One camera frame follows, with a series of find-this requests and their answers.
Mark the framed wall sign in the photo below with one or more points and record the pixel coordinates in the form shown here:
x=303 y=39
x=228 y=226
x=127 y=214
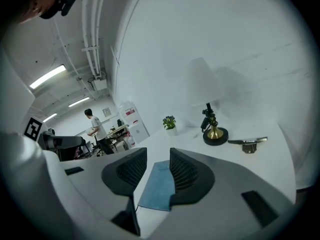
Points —
x=106 y=112

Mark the black head-worn camera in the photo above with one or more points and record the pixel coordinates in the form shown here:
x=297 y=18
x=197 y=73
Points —
x=60 y=1

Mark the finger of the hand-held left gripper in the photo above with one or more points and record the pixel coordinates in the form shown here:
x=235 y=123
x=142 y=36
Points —
x=72 y=142

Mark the small potted plant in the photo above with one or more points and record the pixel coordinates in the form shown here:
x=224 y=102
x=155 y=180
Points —
x=170 y=125

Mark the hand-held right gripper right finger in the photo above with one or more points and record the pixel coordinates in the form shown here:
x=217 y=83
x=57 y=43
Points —
x=190 y=176

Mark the person's face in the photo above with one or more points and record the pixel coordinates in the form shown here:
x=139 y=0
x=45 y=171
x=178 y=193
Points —
x=30 y=4

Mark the white ceiling junction box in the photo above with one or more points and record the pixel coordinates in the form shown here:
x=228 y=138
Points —
x=98 y=84

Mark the blue notebook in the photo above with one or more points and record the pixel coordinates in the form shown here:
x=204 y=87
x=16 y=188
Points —
x=157 y=186

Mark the white water dispenser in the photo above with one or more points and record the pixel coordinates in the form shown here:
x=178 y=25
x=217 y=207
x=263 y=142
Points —
x=136 y=126

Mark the light wooden desk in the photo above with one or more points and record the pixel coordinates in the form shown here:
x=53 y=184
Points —
x=117 y=130

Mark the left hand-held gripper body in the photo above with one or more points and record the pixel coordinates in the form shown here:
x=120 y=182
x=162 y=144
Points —
x=32 y=129

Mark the table lamp with gold base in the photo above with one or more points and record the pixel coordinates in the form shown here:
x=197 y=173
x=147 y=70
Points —
x=206 y=84

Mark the water jug with red cap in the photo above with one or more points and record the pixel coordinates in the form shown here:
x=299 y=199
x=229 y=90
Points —
x=130 y=139

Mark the large clear water bottle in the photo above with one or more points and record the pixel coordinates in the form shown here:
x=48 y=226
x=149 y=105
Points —
x=128 y=112

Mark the long ceiling light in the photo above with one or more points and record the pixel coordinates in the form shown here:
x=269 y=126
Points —
x=48 y=76
x=78 y=101
x=50 y=117

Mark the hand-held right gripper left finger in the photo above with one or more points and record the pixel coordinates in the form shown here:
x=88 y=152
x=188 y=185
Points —
x=125 y=174

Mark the white ceiling pipes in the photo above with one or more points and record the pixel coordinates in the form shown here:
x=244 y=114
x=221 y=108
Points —
x=93 y=29

